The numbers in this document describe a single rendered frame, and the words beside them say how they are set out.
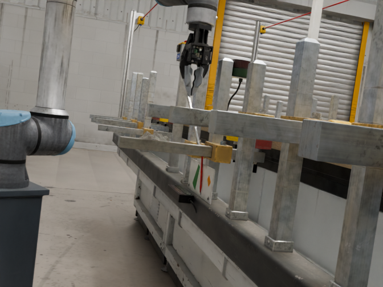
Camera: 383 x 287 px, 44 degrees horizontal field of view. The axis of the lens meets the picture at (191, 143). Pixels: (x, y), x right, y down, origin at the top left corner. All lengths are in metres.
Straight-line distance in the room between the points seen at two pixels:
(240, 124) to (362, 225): 0.26
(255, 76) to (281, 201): 0.36
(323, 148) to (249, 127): 0.25
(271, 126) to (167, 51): 8.70
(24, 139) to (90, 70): 7.31
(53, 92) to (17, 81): 7.22
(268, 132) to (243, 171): 0.58
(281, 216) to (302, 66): 0.30
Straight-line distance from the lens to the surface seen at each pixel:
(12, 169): 1.82
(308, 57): 0.97
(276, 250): 0.98
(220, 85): 1.42
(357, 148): 0.38
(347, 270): 0.77
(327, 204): 1.23
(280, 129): 0.63
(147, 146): 1.34
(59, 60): 1.92
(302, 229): 1.34
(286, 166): 0.96
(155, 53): 9.25
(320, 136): 0.36
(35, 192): 1.82
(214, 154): 1.36
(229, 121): 0.60
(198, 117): 0.85
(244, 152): 1.19
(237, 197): 1.20
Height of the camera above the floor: 0.96
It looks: 4 degrees down
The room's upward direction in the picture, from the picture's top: 7 degrees clockwise
